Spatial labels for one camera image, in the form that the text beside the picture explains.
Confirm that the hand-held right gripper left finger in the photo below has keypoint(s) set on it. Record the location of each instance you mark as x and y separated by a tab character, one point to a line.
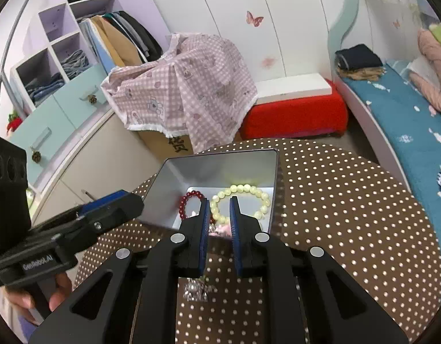
205	236

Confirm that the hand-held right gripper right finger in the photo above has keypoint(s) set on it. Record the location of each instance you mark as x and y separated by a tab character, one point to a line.
236	243

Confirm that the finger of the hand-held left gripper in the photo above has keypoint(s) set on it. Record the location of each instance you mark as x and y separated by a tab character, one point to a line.
113	211

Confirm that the pink charm ornament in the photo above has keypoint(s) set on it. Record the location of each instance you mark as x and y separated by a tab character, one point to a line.
222	230

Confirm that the silver charm ornament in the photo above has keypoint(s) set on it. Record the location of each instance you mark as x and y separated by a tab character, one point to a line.
197	291

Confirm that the dark grey metal box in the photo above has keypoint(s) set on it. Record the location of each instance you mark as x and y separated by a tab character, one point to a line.
213	168

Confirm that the person's left hand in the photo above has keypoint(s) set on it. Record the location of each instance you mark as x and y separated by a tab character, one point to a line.
61	290

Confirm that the white low cabinet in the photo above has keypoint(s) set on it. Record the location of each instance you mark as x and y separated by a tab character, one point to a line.
98	157

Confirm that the cardboard box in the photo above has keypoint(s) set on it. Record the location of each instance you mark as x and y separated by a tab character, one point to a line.
170	145

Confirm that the pine cone ornament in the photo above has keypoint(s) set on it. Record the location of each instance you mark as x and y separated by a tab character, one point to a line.
93	99
36	156

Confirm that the large teal drawer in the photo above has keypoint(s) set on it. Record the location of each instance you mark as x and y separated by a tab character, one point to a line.
41	139

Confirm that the brown polka-dot tablecloth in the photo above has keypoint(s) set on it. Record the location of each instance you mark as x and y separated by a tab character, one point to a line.
342	229

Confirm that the red plush toy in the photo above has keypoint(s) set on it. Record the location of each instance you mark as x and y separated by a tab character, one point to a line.
13	122

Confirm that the small teal drawer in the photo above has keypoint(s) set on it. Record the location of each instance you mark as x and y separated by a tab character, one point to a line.
79	93

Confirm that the red stool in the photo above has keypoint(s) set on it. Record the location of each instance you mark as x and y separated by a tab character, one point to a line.
295	118

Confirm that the folded blue jeans pile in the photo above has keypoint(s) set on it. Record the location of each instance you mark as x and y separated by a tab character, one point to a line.
45	87

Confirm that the folded light jeans pile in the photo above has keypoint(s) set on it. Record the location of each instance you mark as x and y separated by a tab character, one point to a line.
74	63

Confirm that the pink checked cloth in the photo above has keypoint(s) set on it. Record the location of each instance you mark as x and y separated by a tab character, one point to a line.
199	82

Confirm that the light blue hanging shirt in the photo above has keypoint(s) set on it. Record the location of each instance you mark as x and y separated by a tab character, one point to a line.
98	46

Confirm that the white board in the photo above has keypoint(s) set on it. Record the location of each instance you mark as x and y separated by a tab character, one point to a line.
292	87

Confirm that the tan hanging coat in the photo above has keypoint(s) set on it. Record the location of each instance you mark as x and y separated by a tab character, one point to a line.
118	43

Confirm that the pink flower sticker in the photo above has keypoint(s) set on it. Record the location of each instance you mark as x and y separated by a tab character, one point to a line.
269	62

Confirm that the purple cubby shelf unit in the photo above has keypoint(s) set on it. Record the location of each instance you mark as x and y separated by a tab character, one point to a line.
54	25

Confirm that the grey metal handrail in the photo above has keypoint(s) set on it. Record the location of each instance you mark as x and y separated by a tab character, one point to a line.
9	43

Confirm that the blue printed bedsheet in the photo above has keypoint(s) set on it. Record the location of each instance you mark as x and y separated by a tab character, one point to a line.
403	122

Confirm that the folded tan clothes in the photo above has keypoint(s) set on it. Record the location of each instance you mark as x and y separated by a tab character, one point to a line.
363	74

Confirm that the pink butterfly sticker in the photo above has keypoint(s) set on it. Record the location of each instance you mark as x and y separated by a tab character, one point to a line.
254	18

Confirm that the folded dark clothes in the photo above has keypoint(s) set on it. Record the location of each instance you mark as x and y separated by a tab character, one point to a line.
358	55

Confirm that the white wardrobe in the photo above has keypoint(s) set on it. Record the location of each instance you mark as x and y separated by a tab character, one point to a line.
277	0

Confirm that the white pillow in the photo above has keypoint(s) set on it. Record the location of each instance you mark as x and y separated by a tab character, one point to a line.
417	65

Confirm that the pink quilt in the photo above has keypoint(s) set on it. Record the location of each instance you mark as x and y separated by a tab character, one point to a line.
433	75

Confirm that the teal bunk bed frame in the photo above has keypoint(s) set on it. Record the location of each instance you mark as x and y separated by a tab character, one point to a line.
345	7

